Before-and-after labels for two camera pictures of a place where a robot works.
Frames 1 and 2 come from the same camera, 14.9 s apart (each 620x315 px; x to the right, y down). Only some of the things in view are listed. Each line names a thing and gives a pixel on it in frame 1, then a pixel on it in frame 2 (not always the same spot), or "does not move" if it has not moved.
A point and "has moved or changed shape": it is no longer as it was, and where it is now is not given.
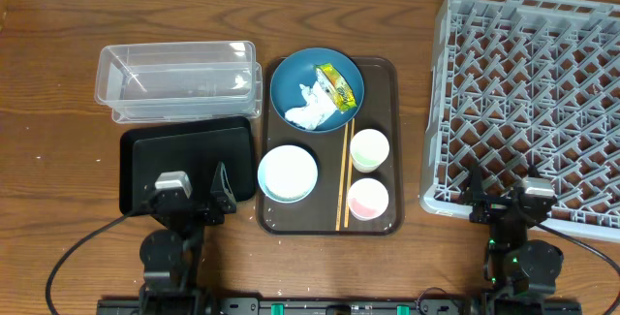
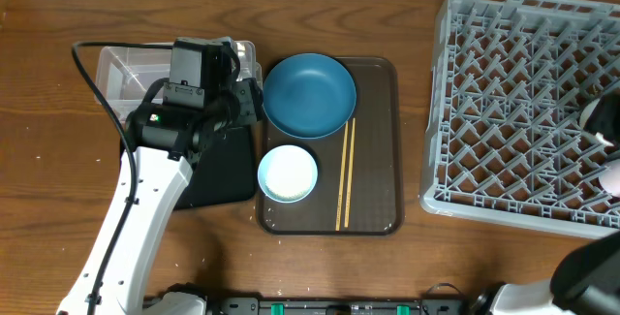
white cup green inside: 369,148 → 598,118
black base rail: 339,306 does not move
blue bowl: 300,69 has moved or changed shape
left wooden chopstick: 342,177 does not move
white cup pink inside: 367,199 → 609,177
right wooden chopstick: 350,171 does not move
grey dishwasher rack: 526,80 does not move
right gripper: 489,207 → 611,108
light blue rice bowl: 287,173 does not move
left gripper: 219,191 → 248,110
